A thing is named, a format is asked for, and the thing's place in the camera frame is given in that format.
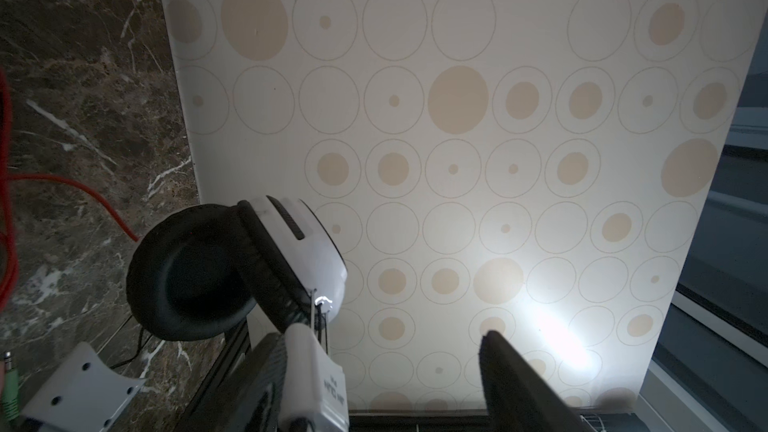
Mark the red headphone cable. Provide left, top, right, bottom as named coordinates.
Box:
left=0, top=65, right=140, bottom=313

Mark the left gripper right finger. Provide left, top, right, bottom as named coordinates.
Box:
left=479, top=331, right=589, bottom=431

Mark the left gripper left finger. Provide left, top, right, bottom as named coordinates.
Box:
left=176, top=333, right=287, bottom=431

